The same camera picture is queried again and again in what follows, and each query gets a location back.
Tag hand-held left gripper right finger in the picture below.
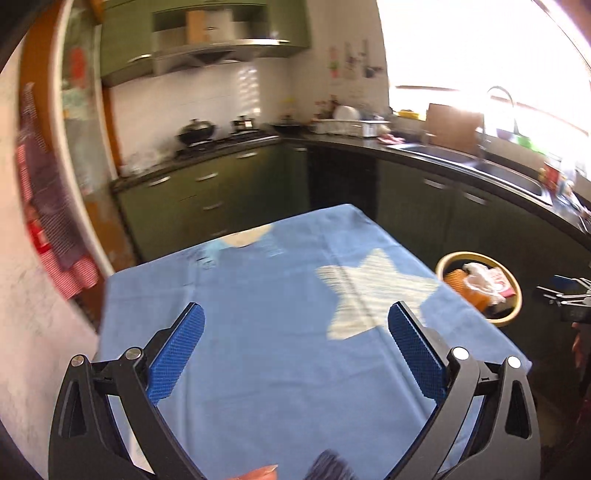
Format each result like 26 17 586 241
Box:
388 301 541 480

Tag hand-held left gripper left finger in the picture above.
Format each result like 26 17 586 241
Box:
48 302 206 480

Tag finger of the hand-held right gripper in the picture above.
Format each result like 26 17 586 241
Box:
536 274 591 306

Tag yellow-rimmed dark blue bin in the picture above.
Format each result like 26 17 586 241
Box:
435 251 522 328

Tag orange foam mesh sleeve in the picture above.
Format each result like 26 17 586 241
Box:
442 269 492 311

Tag white paper towel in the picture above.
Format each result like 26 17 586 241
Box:
463 262 504 303

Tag person's right hand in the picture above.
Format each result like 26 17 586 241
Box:
571 320 591 370

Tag blue star-print tablecloth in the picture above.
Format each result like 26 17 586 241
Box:
95 204 532 480

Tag steel kitchen sink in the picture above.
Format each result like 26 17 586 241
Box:
397 143 555 206

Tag steel kitchen faucet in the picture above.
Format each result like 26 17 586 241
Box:
478 86 518 158

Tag green base cabinets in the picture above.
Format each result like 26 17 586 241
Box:
113 138 591 324

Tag dark built-in appliance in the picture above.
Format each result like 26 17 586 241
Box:
307 148 377 220

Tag wooden cutting board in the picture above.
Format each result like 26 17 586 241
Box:
424 104 483 153

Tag clear plastic bag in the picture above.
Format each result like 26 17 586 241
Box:
119 148 162 176

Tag purple checked apron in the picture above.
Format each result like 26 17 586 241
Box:
18 83 86 271

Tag black gas stove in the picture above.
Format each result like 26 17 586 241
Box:
178 131 278 151

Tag black lidded wok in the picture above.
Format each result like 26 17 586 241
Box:
175 119 218 145

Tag white dish rack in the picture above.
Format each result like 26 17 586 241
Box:
314 119 391 138

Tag bright window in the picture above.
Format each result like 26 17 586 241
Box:
376 0 591 153

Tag frosted glass sliding door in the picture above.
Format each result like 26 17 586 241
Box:
58 0 116 278

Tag steel range hood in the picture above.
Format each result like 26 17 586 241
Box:
152 9 291 75

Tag brown cardboard box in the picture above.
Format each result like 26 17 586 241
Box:
186 10 206 43

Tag green wall cabinets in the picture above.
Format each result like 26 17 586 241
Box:
99 0 312 86

